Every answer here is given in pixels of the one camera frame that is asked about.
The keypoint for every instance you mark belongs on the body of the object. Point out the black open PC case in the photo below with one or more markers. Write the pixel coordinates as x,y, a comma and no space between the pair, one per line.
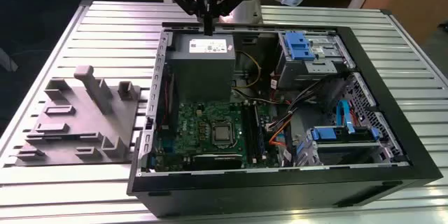
280,187

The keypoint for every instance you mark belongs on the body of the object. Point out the black graphics card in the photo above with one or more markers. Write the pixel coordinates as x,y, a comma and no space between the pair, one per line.
216,162

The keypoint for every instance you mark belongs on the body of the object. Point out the grey parts rack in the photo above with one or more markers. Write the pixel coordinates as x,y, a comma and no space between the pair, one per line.
87,129

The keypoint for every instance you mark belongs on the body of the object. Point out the green motherboard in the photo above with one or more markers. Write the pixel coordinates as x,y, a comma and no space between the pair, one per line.
188,129

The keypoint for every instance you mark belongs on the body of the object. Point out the CPU socket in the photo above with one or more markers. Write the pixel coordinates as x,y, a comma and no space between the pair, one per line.
223,143

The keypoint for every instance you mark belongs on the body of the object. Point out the black RAM slot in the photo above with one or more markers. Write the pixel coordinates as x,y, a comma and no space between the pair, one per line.
249,129
245,129

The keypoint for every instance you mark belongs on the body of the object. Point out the blue plastic drive carrier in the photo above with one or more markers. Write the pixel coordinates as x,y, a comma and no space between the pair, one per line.
299,47
325,132

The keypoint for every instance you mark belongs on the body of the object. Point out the grey power supply unit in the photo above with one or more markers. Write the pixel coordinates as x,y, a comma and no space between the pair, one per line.
199,77

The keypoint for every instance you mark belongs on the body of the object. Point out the silver CPU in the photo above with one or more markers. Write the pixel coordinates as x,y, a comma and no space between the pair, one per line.
221,133

